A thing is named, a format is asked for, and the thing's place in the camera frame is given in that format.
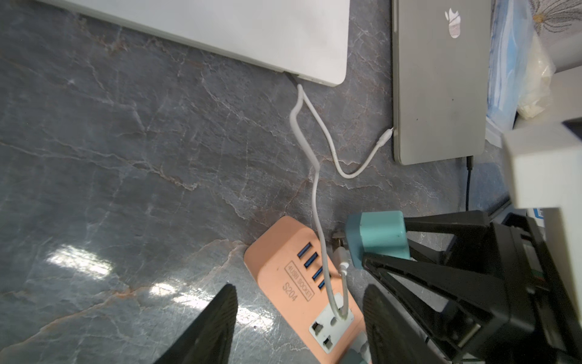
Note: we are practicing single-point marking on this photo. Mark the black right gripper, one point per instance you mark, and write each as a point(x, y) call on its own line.
point(506, 302)

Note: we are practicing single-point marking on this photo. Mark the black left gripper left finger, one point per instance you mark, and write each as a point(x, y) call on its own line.
point(209, 338)

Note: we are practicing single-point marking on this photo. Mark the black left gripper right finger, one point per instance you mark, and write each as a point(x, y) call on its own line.
point(390, 337)

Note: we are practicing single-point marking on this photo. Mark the teal charger adapter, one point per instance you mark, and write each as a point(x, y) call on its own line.
point(382, 233)

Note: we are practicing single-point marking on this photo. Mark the grey Apple laptop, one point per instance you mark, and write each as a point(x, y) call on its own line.
point(440, 61)

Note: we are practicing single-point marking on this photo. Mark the silver white Apple laptop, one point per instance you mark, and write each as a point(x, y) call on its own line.
point(306, 38)

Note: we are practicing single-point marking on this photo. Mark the orange power strip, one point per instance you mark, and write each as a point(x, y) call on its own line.
point(286, 263)

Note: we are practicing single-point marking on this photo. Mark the bag of white items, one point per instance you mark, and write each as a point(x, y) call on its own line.
point(536, 95)

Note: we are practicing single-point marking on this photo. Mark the bag of blue face masks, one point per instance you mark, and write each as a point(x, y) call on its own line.
point(511, 35)

